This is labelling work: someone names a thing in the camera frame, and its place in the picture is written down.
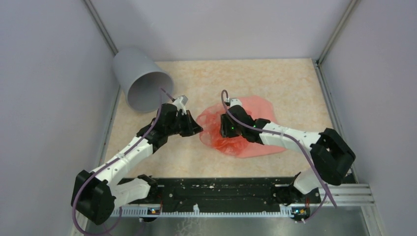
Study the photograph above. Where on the flat pink trash bag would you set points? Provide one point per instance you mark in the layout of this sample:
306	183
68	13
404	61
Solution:
258	107

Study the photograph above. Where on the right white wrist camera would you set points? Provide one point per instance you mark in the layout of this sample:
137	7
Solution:
231	102

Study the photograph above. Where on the white toothed cable rail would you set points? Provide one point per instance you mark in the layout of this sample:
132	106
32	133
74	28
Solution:
153	211

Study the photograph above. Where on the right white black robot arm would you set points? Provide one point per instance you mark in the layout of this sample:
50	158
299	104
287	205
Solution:
328	155

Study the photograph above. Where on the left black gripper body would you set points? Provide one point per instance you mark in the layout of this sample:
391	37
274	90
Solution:
175	128

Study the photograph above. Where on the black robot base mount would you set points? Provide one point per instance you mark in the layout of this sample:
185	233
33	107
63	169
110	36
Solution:
227	195

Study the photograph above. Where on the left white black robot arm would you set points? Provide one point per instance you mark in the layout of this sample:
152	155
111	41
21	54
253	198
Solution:
99	192

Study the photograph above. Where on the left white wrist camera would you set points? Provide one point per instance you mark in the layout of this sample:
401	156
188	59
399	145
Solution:
180	103

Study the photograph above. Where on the translucent red trash bag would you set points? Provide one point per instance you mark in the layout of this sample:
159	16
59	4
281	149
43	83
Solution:
210	121

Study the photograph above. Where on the grey plastic trash bin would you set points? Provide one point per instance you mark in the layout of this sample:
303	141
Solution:
140	78

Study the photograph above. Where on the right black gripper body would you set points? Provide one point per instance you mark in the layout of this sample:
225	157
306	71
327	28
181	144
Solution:
239	131

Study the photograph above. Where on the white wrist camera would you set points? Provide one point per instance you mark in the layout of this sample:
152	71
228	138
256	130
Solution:
231	102
180	103

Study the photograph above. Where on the aluminium frame rail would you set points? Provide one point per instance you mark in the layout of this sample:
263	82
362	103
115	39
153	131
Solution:
352	195

